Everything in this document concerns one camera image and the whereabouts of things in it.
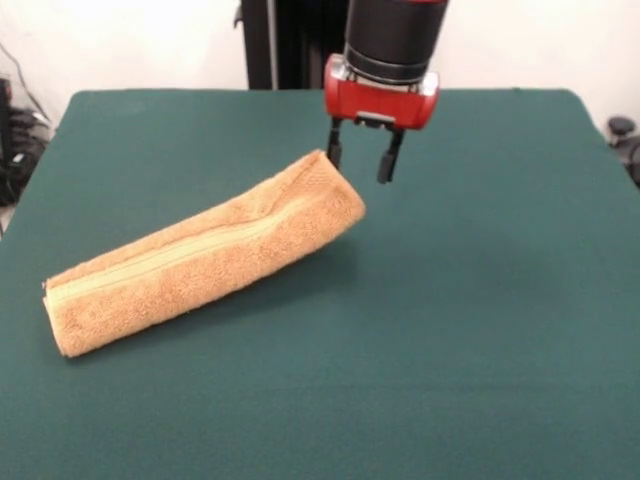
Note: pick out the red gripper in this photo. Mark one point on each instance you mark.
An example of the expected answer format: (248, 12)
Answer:
(380, 105)

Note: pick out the tan terry towel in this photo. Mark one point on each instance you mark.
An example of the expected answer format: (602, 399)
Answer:
(210, 270)

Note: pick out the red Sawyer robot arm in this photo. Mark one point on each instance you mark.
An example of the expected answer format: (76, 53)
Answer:
(395, 35)

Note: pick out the black upright stand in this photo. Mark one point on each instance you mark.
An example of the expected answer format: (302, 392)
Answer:
(300, 50)

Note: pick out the dark green table cloth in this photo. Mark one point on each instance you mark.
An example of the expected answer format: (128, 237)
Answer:
(320, 400)

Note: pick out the black box device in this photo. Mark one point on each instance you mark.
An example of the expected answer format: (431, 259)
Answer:
(4, 115)

